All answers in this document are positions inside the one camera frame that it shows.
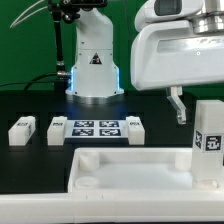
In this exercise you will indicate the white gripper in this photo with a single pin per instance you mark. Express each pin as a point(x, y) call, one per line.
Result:
point(169, 54)

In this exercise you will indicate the white desk top tray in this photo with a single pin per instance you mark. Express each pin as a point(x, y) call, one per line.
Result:
point(165, 171)

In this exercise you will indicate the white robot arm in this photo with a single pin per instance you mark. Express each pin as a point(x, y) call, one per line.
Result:
point(95, 77)

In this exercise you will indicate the fiducial marker sheet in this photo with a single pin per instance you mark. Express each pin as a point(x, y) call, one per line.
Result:
point(93, 129)

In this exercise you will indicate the black camera stand pole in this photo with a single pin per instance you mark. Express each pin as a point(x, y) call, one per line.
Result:
point(67, 14)

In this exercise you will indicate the white front rail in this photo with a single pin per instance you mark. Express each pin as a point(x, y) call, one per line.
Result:
point(115, 207)

